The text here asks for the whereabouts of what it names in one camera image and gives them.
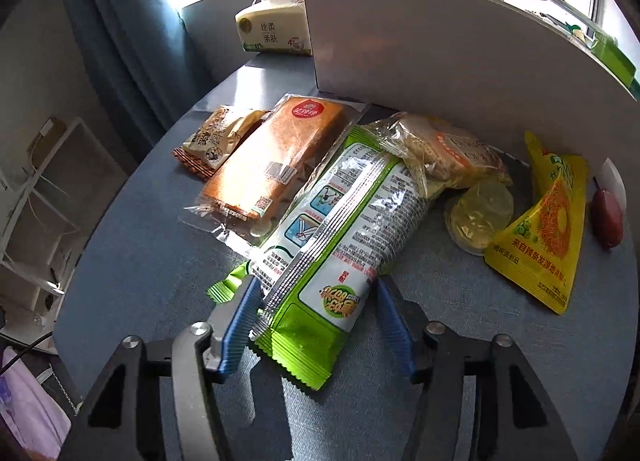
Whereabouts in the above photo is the white storage box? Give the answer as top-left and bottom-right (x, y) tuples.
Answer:
(300, 0), (640, 164)

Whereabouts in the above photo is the blue curtain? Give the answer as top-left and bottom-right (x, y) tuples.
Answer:
(65, 0), (226, 162)

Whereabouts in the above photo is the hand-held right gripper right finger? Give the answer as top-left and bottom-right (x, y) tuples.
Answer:
(376, 277), (581, 461)

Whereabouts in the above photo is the brown cake packet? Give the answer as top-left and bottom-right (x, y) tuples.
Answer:
(179, 93), (371, 242)

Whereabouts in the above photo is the yellow triangular snack packet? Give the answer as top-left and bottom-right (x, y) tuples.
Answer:
(484, 131), (591, 316)

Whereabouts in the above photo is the black cable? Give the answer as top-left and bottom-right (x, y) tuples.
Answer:
(0, 331), (53, 372)

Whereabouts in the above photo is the tissue pack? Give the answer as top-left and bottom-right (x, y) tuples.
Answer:
(235, 0), (335, 56)

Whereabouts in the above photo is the purple cloth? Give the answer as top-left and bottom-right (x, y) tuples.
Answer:
(0, 346), (71, 457)

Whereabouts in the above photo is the white shelf rack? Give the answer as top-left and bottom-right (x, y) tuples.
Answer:
(0, 116), (132, 327)

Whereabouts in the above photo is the clear jelly cup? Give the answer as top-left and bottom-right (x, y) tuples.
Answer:
(445, 180), (516, 257)

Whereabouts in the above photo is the cardboard box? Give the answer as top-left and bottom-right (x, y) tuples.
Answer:
(27, 116), (68, 164)

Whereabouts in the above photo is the dark red round object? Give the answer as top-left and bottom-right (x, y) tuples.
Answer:
(590, 188), (625, 249)

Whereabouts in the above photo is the long green snack packet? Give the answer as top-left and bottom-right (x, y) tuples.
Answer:
(207, 126), (431, 392)

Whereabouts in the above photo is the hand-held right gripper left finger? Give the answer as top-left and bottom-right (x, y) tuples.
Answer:
(60, 273), (266, 461)

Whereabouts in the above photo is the clear cracker packet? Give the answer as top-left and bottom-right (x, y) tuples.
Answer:
(362, 112), (513, 202)

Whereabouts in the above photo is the small brown snack packet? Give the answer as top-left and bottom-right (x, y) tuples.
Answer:
(172, 106), (271, 182)

